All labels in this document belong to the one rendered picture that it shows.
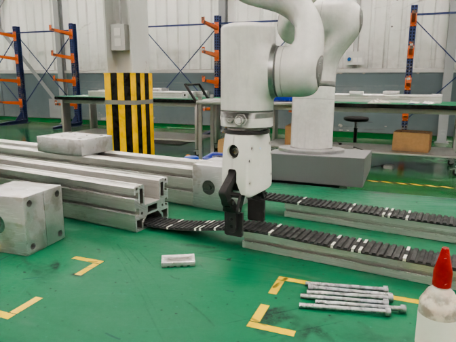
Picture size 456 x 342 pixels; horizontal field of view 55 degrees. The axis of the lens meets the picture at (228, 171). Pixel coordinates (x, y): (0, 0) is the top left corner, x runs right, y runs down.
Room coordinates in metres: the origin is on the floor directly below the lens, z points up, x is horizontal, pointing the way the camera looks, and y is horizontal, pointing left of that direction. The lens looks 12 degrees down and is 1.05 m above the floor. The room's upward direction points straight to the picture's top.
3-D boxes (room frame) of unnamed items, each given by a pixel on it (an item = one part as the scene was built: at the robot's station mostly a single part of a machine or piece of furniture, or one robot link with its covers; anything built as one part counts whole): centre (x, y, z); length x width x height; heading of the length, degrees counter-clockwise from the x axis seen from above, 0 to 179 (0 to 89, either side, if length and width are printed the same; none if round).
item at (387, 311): (0.48, -0.14, 0.78); 0.11 x 0.01 x 0.01; 79
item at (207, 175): (0.96, 0.01, 0.83); 0.12 x 0.09 x 0.10; 152
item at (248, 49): (0.71, -0.03, 1.07); 0.09 x 0.08 x 0.13; 71
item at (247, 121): (0.71, -0.03, 0.99); 0.09 x 0.08 x 0.03; 152
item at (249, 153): (0.71, -0.03, 0.93); 0.10 x 0.07 x 0.11; 152
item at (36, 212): (0.72, 0.34, 0.83); 0.11 x 0.10 x 0.10; 162
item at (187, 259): (0.63, 0.07, 0.78); 0.05 x 0.03 x 0.01; 97
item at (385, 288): (0.54, -0.16, 0.78); 0.11 x 0.01 x 0.01; 78
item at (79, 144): (1.16, 0.40, 0.87); 0.16 x 0.11 x 0.07; 62
